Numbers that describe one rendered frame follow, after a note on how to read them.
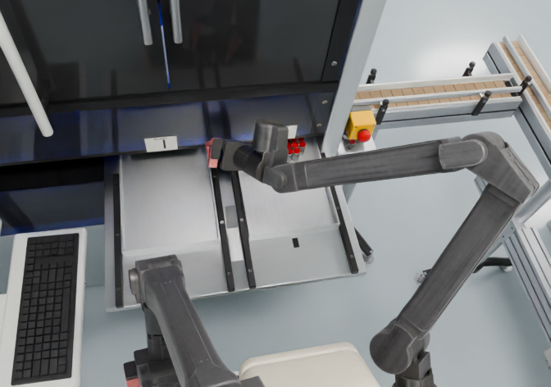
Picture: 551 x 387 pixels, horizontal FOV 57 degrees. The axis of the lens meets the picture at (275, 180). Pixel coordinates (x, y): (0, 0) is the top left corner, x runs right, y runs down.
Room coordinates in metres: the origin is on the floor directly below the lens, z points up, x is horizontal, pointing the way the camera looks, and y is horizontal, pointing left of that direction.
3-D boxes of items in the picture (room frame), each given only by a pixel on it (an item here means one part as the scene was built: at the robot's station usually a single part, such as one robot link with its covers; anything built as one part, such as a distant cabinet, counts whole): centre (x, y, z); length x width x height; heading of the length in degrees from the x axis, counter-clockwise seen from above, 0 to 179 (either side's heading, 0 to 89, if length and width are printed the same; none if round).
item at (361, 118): (1.02, -0.22, 0.99); 0.08 x 0.07 x 0.07; 18
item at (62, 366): (0.39, 0.54, 0.82); 0.40 x 0.14 x 0.02; 17
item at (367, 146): (1.07, -0.22, 0.87); 0.14 x 0.13 x 0.02; 18
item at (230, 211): (0.63, 0.09, 0.91); 0.14 x 0.03 x 0.06; 19
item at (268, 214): (0.83, -0.02, 0.90); 0.34 x 0.26 x 0.04; 18
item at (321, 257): (0.71, 0.12, 0.87); 0.70 x 0.48 x 0.02; 108
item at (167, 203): (0.72, 0.30, 0.90); 0.34 x 0.26 x 0.04; 18
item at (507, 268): (1.08, -0.95, 0.07); 0.50 x 0.08 x 0.14; 108
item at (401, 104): (1.25, -0.45, 0.92); 0.69 x 0.16 x 0.16; 108
